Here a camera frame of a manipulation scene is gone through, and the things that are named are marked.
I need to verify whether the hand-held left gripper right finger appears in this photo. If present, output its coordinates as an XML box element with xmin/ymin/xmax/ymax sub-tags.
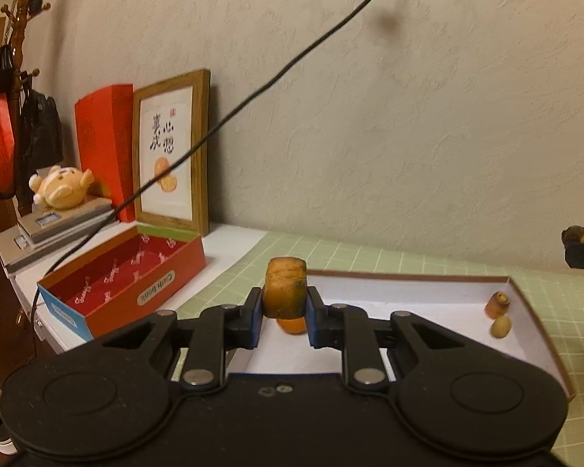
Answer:
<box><xmin>306</xmin><ymin>286</ymin><xmax>463</xmax><ymax>393</ymax></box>

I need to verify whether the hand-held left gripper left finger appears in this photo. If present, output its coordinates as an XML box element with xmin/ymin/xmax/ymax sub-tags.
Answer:
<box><xmin>102</xmin><ymin>286</ymin><xmax>264</xmax><ymax>391</ymax></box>

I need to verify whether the brown cylindrical chunk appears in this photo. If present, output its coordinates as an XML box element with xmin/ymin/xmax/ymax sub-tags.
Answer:
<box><xmin>485</xmin><ymin>291</ymin><xmax>511</xmax><ymax>319</ymax></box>
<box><xmin>264</xmin><ymin>257</ymin><xmax>308</xmax><ymax>320</ymax></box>

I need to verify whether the shallow brown cardboard box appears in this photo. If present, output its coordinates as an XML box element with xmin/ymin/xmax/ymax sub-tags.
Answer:
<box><xmin>175</xmin><ymin>269</ymin><xmax>577</xmax><ymax>404</ymax></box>

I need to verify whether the pale round longan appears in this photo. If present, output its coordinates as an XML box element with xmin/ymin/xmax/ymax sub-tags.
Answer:
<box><xmin>490</xmin><ymin>315</ymin><xmax>513</xmax><ymax>339</ymax></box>

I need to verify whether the green checked tablecloth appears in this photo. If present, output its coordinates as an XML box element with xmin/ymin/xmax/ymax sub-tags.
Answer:
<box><xmin>170</xmin><ymin>228</ymin><xmax>584</xmax><ymax>467</ymax></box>

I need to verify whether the red open box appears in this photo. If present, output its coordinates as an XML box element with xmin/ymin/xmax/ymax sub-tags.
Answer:
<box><xmin>36</xmin><ymin>221</ymin><xmax>206</xmax><ymax>342</ymax></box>

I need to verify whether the silver digital scale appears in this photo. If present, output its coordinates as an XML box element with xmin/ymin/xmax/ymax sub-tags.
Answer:
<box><xmin>17</xmin><ymin>197</ymin><xmax>116</xmax><ymax>250</ymax></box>

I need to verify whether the tan plush bear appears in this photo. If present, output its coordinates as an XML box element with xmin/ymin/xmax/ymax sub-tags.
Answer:
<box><xmin>28</xmin><ymin>165</ymin><xmax>95</xmax><ymax>209</ymax></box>

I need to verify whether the stack of grey books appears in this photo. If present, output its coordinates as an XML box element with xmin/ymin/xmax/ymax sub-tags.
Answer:
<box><xmin>0</xmin><ymin>219</ymin><xmax>120</xmax><ymax>274</ymax></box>

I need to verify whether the red hanging bag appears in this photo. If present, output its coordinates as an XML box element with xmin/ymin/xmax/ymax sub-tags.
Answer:
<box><xmin>0</xmin><ymin>91</ymin><xmax>18</xmax><ymax>200</ymax></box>

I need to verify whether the small black hanging bag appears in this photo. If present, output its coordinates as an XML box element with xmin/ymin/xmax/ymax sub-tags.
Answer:
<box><xmin>0</xmin><ymin>44</ymin><xmax>18</xmax><ymax>96</ymax></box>

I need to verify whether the wooden coat rack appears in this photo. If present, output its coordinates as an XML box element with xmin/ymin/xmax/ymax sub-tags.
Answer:
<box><xmin>0</xmin><ymin>0</ymin><xmax>52</xmax><ymax>217</ymax></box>

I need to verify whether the wooden picture frame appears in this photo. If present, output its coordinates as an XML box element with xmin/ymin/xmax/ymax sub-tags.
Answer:
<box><xmin>133</xmin><ymin>69</ymin><xmax>211</xmax><ymax>237</ymax></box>

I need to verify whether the black power cable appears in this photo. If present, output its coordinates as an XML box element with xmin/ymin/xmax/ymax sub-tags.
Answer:
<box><xmin>29</xmin><ymin>0</ymin><xmax>397</xmax><ymax>323</ymax></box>

